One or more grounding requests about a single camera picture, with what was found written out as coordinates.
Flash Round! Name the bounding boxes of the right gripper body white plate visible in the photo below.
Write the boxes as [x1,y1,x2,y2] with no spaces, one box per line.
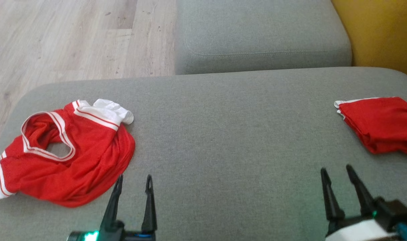
[325,214,402,241]

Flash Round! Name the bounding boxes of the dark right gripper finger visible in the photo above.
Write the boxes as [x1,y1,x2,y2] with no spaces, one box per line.
[321,167,345,222]
[346,164,379,217]

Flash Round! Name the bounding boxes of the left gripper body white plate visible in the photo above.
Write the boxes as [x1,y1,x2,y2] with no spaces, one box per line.
[67,230,157,241]

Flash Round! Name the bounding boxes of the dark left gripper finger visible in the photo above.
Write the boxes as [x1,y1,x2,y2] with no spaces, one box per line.
[99,174,125,235]
[141,175,158,234]

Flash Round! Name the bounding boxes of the red basketball jersey white sleeves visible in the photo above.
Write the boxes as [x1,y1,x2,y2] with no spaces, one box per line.
[0,99,136,208]

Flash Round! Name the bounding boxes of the large grey sofa seat cushion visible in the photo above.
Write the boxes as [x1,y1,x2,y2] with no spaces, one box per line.
[0,67,407,241]

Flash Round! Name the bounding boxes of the small grey sofa cushion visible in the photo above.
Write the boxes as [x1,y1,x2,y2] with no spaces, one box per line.
[174,0,353,75]

